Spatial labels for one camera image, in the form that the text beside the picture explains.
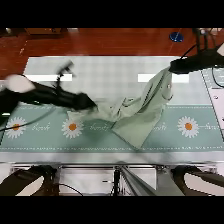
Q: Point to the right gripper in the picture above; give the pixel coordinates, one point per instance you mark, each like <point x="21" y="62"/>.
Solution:
<point x="181" y="65"/>

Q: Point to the silver frame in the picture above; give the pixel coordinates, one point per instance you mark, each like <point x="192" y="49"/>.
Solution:
<point x="140" y="180"/>

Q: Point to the pale green shirt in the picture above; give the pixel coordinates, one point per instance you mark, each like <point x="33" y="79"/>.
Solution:
<point x="140" y="116"/>

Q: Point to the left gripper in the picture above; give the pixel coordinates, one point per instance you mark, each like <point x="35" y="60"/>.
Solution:
<point x="83" y="100"/>

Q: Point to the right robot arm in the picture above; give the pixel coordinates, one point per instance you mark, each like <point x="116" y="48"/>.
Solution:
<point x="210" y="58"/>

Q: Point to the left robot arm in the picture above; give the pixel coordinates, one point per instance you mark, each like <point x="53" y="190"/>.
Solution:
<point x="40" y="94"/>

